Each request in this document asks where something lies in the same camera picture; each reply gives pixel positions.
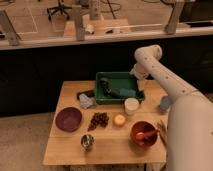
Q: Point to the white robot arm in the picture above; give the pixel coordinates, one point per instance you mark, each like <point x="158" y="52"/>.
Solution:
<point x="190" y="120"/>

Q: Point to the green plastic tray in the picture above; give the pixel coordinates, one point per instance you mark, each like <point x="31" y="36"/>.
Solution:
<point x="117" y="81"/>

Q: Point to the black flat object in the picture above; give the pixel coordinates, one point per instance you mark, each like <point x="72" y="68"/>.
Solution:
<point x="88" y="93"/>

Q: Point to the grey crumpled cloth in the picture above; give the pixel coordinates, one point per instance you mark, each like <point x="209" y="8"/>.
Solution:
<point x="86" y="102"/>

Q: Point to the white cup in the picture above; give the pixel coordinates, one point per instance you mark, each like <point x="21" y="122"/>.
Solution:
<point x="131" y="105"/>

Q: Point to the bunch of dark grapes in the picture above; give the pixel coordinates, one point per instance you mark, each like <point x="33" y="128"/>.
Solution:
<point x="98" y="119"/>

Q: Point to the yellow round fruit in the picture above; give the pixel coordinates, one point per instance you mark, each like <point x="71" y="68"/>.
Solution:
<point x="119" y="120"/>

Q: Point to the purple plate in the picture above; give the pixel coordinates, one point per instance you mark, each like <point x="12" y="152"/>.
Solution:
<point x="69" y="119"/>

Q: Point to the wooden table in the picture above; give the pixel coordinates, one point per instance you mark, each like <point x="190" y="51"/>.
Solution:
<point x="112" y="145"/>

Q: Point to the metal cup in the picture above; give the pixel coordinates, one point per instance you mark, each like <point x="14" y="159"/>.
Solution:
<point x="87" y="141"/>

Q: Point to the red bowl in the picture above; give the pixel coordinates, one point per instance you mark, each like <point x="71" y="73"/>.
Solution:
<point x="143" y="126"/>

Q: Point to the red spoon in bowl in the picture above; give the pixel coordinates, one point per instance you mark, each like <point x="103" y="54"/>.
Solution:
<point x="142" y="136"/>

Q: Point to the light blue cup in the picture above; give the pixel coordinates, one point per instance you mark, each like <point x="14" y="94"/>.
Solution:
<point x="165" y="103"/>

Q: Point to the wooden utensil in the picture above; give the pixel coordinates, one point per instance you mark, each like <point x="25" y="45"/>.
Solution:
<point x="162" y="131"/>

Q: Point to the black office chair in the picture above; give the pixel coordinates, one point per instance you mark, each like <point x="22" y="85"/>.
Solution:
<point x="61" y="8"/>

